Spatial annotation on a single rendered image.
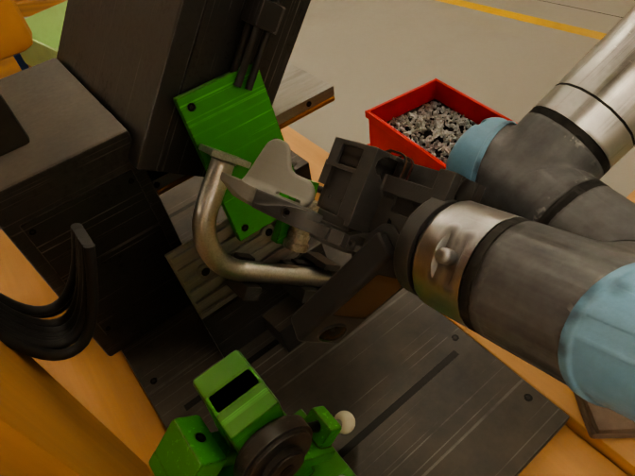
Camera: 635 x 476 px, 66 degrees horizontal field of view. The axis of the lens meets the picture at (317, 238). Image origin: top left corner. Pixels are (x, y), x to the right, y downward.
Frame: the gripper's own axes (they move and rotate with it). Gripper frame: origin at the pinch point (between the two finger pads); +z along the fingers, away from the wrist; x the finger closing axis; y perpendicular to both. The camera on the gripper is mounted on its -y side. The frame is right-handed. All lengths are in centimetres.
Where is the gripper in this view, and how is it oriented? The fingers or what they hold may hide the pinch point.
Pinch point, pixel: (284, 203)
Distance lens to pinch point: 48.9
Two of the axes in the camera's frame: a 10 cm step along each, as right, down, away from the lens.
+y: 3.6, -9.3, -1.2
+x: -7.5, -2.0, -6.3
